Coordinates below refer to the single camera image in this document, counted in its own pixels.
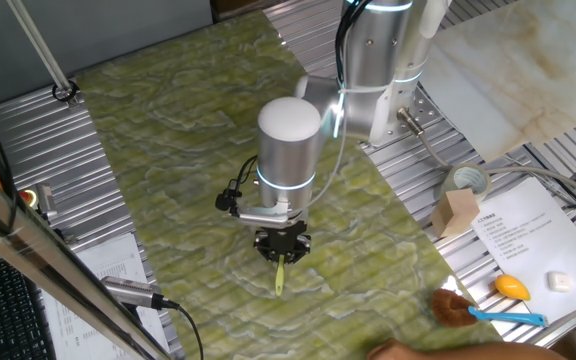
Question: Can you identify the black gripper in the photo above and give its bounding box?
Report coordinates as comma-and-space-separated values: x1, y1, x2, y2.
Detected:
252, 222, 313, 265

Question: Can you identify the yellow sponge brush green handle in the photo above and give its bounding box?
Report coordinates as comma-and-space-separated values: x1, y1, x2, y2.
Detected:
274, 253, 287, 297

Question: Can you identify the brown brush blue handle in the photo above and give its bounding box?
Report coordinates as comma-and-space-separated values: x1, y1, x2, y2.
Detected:
430, 288, 550, 329

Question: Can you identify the green marble pattern mat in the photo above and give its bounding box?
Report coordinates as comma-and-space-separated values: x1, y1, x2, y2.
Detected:
75, 8, 503, 360

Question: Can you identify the printed table paper sheet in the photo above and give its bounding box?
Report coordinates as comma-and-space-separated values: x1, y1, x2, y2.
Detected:
42, 232, 169, 360

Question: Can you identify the wooden block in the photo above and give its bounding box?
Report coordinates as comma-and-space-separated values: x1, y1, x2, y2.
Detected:
428, 188, 482, 240

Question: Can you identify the beige tape roll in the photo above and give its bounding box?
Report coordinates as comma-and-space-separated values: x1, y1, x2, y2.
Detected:
435, 162, 493, 204

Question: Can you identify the yellow toy mango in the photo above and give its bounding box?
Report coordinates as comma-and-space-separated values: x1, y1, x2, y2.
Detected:
493, 273, 532, 302

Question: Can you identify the white instruction paper sheet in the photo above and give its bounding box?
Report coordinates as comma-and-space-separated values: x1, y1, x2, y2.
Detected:
470, 177, 576, 314

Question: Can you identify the emergency stop button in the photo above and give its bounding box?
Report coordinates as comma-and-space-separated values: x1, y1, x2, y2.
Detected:
19, 187, 42, 210

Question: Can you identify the small white case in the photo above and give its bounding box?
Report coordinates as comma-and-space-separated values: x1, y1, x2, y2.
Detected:
546, 270, 573, 293

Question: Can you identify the black keyboard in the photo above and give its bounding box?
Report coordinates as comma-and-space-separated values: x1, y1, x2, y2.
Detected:
0, 239, 57, 360

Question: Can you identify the white marble pattern board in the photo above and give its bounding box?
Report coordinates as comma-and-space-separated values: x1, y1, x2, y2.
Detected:
419, 0, 576, 164

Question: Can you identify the thin aluminium rod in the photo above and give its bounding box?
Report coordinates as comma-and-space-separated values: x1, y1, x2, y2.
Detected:
5, 0, 80, 106

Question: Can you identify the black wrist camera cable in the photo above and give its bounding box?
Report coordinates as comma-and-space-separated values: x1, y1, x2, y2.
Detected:
214, 154, 259, 214

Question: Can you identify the silver ribbed camera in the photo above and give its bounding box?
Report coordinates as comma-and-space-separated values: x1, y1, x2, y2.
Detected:
100, 275, 179, 310

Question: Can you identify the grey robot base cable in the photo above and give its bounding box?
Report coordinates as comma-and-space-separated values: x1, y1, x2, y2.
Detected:
396, 107, 576, 221

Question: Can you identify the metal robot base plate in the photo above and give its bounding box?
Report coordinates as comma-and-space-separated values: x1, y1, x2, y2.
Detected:
362, 83, 449, 149

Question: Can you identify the metal frame bar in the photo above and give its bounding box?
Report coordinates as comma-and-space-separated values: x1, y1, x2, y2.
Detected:
0, 149, 174, 360

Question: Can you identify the grey metal bracket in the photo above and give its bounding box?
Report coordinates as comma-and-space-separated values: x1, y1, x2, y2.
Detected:
35, 182, 59, 221

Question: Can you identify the black cable ring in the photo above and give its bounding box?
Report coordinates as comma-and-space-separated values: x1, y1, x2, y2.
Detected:
51, 79, 80, 104

